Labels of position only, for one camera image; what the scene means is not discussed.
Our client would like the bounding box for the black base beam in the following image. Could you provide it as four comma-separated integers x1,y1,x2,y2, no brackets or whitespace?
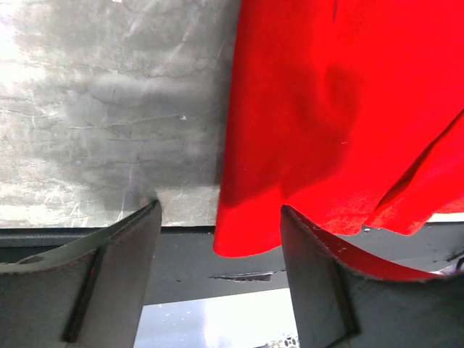
1,222,463,305

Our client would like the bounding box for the red polo shirt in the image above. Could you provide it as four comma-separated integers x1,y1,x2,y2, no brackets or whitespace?
213,1,463,258

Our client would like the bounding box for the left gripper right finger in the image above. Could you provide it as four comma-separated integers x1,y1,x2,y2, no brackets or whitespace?
281,206,463,347

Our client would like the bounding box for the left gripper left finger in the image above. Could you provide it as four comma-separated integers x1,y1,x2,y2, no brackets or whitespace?
1,202,162,347

